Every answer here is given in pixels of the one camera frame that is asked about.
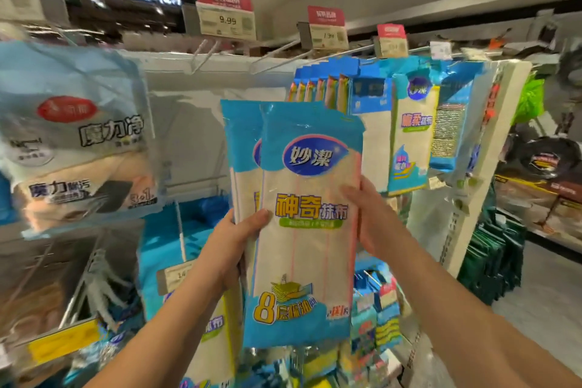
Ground striped sponge packets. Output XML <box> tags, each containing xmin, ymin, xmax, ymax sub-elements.
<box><xmin>350</xmin><ymin>260</ymin><xmax>406</xmax><ymax>375</ymax></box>

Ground red white price tag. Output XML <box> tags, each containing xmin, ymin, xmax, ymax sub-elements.
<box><xmin>377</xmin><ymin>24</ymin><xmax>409</xmax><ymax>59</ymax></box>
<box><xmin>307</xmin><ymin>5</ymin><xmax>349</xmax><ymax>50</ymax></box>
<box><xmin>195</xmin><ymin>0</ymin><xmax>256</xmax><ymax>41</ymax></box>

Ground dark green goods pile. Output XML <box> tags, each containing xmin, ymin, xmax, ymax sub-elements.
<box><xmin>459</xmin><ymin>210</ymin><xmax>527</xmax><ymax>304</ymax></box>

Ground cotton-soft cloth packet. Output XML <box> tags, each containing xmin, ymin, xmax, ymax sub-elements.
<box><xmin>386</xmin><ymin>60</ymin><xmax>442</xmax><ymax>195</ymax></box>

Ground person's right forearm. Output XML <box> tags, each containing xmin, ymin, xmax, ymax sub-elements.
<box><xmin>391</xmin><ymin>242</ymin><xmax>582</xmax><ymax>388</ymax></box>

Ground bright yellow price tag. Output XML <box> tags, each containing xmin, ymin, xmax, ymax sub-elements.
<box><xmin>27</xmin><ymin>319</ymin><xmax>101</xmax><ymax>364</ymax></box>

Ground hanging bright green bags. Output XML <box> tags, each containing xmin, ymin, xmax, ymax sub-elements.
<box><xmin>513</xmin><ymin>78</ymin><xmax>547</xmax><ymax>125</ymax></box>

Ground hanging grey packets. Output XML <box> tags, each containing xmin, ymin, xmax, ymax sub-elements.
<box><xmin>0</xmin><ymin>38</ymin><xmax>165</xmax><ymax>239</ymax></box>

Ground person's right hand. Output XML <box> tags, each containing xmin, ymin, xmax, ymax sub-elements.
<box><xmin>338</xmin><ymin>176</ymin><xmax>415</xmax><ymax>261</ymax></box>

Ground yellowish price tag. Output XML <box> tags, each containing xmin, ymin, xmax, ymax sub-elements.
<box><xmin>156</xmin><ymin>260</ymin><xmax>196</xmax><ymax>296</ymax></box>

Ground hanging red clip strip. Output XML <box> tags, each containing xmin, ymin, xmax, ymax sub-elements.
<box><xmin>484</xmin><ymin>74</ymin><xmax>503</xmax><ymax>125</ymax></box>

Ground hung scouring pad packet bunch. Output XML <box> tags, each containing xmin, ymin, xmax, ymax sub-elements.
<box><xmin>429</xmin><ymin>60</ymin><xmax>497</xmax><ymax>175</ymax></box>

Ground person's left hand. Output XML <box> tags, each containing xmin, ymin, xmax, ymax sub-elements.
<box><xmin>195</xmin><ymin>209</ymin><xmax>272</xmax><ymax>298</ymax></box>

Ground blue-label white cloth packet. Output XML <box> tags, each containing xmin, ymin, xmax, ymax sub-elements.
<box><xmin>289</xmin><ymin>58</ymin><xmax>396</xmax><ymax>195</ymax></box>

